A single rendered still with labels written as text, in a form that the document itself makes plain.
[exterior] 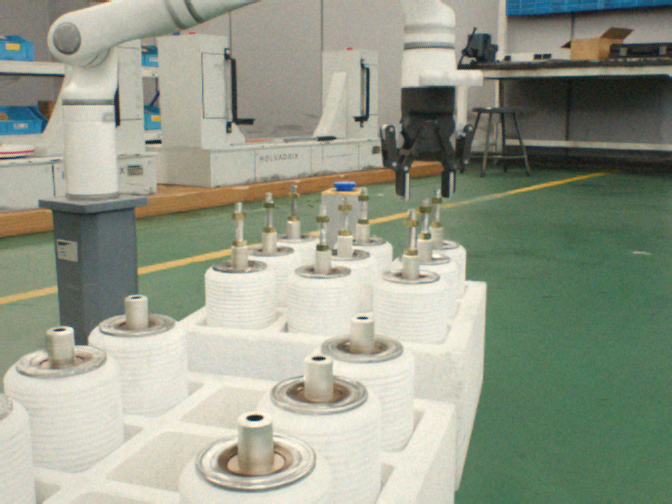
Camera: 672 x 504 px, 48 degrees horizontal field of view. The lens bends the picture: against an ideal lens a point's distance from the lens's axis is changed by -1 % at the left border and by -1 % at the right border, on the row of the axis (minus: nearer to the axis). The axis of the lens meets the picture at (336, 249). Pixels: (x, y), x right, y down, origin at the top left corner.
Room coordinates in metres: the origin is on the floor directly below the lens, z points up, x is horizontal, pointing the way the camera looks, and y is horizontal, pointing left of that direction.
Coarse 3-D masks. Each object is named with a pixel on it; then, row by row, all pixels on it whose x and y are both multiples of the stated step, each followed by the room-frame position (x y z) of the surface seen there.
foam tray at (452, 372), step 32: (480, 288) 1.19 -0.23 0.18; (192, 320) 1.01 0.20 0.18; (448, 320) 1.01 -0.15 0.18; (480, 320) 1.13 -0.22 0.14; (192, 352) 0.96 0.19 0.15; (224, 352) 0.94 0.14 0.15; (256, 352) 0.93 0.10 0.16; (288, 352) 0.92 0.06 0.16; (416, 352) 0.88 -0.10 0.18; (448, 352) 0.87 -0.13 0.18; (480, 352) 1.16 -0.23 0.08; (416, 384) 0.88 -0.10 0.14; (448, 384) 0.87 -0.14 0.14; (480, 384) 1.19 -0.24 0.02
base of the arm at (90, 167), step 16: (64, 112) 1.38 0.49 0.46; (80, 112) 1.37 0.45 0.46; (96, 112) 1.38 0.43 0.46; (112, 112) 1.41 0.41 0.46; (64, 128) 1.39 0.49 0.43; (80, 128) 1.37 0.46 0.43; (96, 128) 1.38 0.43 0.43; (112, 128) 1.41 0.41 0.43; (80, 144) 1.37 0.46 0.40; (96, 144) 1.38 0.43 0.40; (112, 144) 1.40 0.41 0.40; (64, 160) 1.41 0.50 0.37; (80, 160) 1.37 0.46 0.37; (96, 160) 1.37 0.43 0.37; (112, 160) 1.40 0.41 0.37; (64, 176) 1.42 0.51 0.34; (80, 176) 1.37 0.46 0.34; (96, 176) 1.37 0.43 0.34; (112, 176) 1.40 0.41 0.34; (80, 192) 1.37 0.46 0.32; (96, 192) 1.37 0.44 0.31; (112, 192) 1.40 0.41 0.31
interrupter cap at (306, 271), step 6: (312, 264) 1.02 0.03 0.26; (300, 270) 0.99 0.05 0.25; (306, 270) 0.99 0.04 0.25; (312, 270) 1.00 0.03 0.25; (336, 270) 1.00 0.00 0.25; (342, 270) 0.99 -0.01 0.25; (348, 270) 0.99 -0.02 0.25; (300, 276) 0.97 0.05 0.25; (306, 276) 0.96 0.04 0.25; (312, 276) 0.96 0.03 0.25; (318, 276) 0.95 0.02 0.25; (324, 276) 0.95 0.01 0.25; (330, 276) 0.95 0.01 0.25; (336, 276) 0.96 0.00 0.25; (342, 276) 0.96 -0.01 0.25
